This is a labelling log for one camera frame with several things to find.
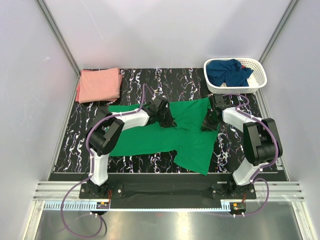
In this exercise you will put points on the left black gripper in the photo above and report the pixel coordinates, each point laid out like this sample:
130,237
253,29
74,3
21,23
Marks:
170,122

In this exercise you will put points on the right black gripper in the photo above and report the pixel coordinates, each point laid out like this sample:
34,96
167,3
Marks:
206,126

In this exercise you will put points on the green t shirt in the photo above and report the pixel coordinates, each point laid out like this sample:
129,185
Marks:
194,147

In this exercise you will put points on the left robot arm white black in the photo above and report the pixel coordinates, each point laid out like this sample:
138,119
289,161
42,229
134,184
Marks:
105,131

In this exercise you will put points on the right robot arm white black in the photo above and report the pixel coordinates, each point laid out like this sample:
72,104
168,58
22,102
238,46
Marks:
261,143

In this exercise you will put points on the black marble pattern mat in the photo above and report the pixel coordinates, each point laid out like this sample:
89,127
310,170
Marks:
72,162

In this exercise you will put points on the blue t shirt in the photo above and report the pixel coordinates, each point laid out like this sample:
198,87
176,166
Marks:
228,72

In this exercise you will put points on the white perforated plastic basket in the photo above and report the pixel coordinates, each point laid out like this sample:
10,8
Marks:
257,80

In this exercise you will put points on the folded pink t shirt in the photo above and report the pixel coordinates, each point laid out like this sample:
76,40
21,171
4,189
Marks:
98,85

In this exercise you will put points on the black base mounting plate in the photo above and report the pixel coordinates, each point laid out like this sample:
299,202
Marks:
165,189

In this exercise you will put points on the white slotted cable duct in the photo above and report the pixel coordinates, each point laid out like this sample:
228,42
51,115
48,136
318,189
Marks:
99,206

